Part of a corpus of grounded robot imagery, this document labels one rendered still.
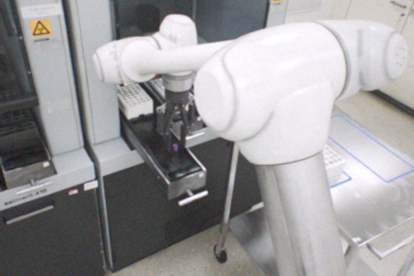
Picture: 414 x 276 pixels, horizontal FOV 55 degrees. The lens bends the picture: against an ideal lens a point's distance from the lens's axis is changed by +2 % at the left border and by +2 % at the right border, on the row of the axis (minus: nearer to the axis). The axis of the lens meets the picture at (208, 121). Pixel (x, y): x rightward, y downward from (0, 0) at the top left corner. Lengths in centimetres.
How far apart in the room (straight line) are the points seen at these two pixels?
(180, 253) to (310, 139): 156
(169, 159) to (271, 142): 80
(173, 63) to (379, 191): 76
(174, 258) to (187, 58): 132
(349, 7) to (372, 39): 299
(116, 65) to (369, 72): 60
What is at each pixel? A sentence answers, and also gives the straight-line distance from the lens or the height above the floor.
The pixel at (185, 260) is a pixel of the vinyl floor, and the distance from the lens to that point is 200.
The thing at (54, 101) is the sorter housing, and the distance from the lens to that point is 131.
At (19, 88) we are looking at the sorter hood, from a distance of 126.
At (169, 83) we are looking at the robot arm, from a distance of 112.
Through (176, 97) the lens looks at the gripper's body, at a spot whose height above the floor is 103.
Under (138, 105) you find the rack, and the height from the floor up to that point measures 86.
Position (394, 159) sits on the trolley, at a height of 82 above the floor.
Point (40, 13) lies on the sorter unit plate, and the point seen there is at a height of 123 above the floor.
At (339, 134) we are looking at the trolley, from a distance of 150.
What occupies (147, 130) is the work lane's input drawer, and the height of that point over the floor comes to 80.
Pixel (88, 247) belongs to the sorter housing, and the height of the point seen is 32.
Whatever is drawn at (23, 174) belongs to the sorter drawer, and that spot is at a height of 78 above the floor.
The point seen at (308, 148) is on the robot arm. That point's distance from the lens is 53.
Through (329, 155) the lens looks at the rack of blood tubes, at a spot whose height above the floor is 88.
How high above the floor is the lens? 165
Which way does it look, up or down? 36 degrees down
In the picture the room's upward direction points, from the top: 5 degrees clockwise
